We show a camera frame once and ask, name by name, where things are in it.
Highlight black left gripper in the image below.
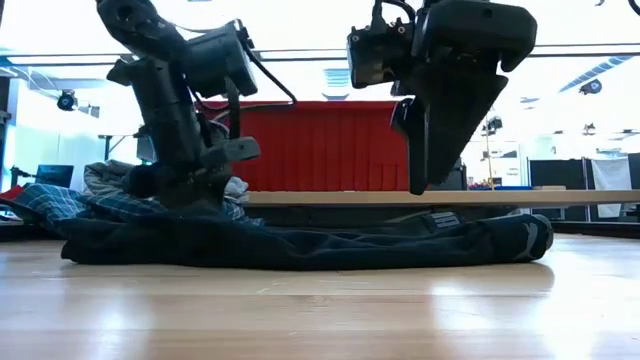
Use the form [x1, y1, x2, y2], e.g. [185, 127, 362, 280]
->
[106, 55, 262, 209]

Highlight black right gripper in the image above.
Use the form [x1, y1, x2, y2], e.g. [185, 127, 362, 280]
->
[391, 0, 539, 197]

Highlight blue plaid garment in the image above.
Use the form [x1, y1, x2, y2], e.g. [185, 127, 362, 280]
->
[74, 192, 265, 227]

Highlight grey garment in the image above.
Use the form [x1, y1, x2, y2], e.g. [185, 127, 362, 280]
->
[82, 159, 250, 205]

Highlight red plastic laundry bin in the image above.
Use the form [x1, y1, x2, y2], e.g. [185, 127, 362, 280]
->
[197, 100, 412, 193]

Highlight black garment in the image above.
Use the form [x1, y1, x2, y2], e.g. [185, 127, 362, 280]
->
[60, 202, 555, 272]

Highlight blue plaid pajama pants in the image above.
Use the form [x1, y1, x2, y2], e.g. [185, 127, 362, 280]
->
[0, 182, 101, 236]

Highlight black equipment case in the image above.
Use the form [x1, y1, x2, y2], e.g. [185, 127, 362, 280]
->
[439, 155, 469, 192]

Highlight thin vertical pole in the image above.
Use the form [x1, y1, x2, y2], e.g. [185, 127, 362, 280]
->
[483, 112, 496, 191]

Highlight black metal background table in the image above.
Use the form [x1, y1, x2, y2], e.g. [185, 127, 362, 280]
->
[98, 130, 156, 166]

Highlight square ceiling vent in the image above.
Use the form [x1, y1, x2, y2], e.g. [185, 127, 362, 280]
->
[322, 68, 353, 101]

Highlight blue chair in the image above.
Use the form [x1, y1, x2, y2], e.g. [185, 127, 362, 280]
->
[33, 163, 75, 189]

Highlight long ceiling light fixture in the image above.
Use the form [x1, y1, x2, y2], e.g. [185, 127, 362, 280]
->
[0, 43, 640, 66]

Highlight ceiling air vent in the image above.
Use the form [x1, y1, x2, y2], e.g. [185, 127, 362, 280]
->
[557, 55, 632, 94]

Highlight white partition panel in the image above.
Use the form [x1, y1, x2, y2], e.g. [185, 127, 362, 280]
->
[591, 157, 632, 219]

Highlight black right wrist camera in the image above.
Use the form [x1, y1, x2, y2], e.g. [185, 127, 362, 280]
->
[346, 0, 420, 91]

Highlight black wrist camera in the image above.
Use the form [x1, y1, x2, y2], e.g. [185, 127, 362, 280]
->
[185, 18, 260, 100]
[346, 0, 420, 91]

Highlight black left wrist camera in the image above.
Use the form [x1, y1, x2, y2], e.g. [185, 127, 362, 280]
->
[185, 18, 260, 100]

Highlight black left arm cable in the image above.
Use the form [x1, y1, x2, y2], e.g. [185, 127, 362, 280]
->
[224, 42, 300, 141]

